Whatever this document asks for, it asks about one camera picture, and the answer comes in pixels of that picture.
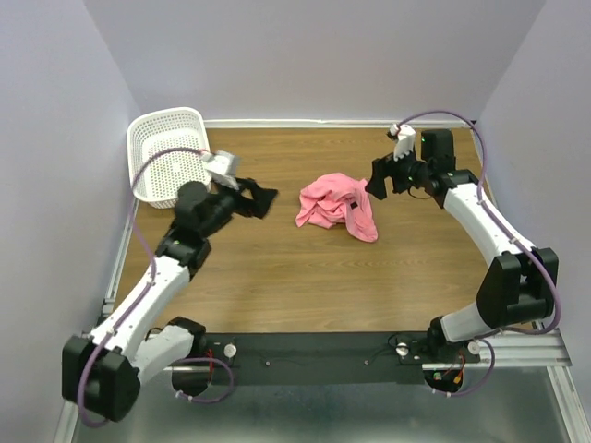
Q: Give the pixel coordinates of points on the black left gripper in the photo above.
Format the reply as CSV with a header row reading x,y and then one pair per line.
x,y
258,199

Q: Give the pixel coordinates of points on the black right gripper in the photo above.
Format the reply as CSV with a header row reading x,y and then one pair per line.
x,y
381,168

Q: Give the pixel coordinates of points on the pink t-shirt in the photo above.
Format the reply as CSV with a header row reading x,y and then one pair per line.
x,y
337,198

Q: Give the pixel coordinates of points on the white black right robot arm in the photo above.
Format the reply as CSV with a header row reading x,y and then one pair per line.
x,y
520,283

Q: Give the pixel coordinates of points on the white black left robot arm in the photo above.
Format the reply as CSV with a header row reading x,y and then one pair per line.
x,y
104,371

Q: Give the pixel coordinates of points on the white table edge strip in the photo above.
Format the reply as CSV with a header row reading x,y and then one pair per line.
x,y
329,123

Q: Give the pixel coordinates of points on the white perforated plastic basket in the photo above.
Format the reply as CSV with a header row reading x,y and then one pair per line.
x,y
149,137

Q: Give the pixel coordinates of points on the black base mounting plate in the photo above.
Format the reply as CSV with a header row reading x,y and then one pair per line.
x,y
321,358

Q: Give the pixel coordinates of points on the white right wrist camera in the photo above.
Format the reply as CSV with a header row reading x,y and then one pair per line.
x,y
404,137

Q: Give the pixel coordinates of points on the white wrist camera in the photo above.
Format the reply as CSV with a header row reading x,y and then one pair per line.
x,y
221,166
404,137

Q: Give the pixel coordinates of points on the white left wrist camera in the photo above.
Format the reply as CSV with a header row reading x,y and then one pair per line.
x,y
221,166

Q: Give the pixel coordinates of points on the aluminium left side rail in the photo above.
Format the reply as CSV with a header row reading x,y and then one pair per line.
x,y
111,292

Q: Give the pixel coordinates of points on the aluminium rail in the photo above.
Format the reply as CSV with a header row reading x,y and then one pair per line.
x,y
511,350
111,292

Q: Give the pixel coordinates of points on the aluminium front rail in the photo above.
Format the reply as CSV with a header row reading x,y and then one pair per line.
x,y
511,350

